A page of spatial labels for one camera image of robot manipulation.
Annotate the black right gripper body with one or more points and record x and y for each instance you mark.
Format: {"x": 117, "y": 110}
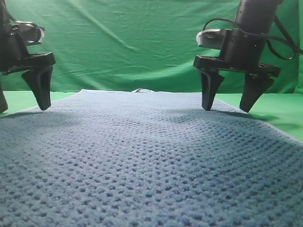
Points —
{"x": 239, "y": 53}

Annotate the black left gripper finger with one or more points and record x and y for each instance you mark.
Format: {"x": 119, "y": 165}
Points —
{"x": 3, "y": 102}
{"x": 39, "y": 81}

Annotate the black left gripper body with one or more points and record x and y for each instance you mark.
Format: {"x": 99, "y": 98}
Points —
{"x": 15, "y": 56}

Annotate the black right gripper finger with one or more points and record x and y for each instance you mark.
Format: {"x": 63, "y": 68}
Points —
{"x": 254, "y": 87}
{"x": 210, "y": 81}

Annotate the blue waffle-weave towel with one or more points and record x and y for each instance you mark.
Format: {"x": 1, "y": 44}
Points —
{"x": 122, "y": 159}

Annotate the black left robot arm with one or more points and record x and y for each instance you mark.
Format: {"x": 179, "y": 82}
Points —
{"x": 6, "y": 18}

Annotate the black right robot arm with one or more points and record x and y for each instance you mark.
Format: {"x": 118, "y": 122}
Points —
{"x": 254, "y": 18}

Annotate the white towel label tag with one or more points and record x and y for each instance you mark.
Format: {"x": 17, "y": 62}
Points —
{"x": 142, "y": 90}

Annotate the green backdrop cloth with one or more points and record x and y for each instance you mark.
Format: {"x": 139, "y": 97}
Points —
{"x": 124, "y": 44}

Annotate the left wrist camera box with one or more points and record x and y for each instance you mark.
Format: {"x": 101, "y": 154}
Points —
{"x": 31, "y": 33}

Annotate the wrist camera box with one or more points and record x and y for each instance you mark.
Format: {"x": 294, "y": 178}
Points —
{"x": 212, "y": 38}
{"x": 31, "y": 33}

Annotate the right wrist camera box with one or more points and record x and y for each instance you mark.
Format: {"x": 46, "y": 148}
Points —
{"x": 212, "y": 38}

